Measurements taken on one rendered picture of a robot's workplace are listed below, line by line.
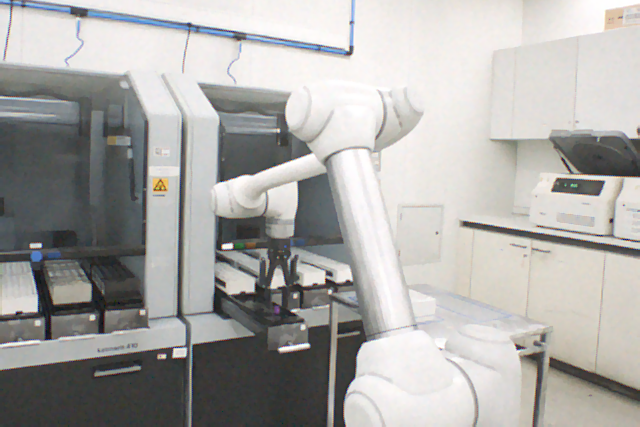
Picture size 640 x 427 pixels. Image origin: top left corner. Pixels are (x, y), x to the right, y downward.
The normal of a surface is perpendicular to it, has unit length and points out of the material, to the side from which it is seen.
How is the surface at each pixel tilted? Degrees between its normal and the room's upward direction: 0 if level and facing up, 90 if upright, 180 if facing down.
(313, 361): 90
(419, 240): 90
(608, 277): 90
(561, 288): 90
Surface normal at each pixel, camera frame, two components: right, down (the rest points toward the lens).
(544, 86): -0.86, 0.00
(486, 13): 0.51, 0.07
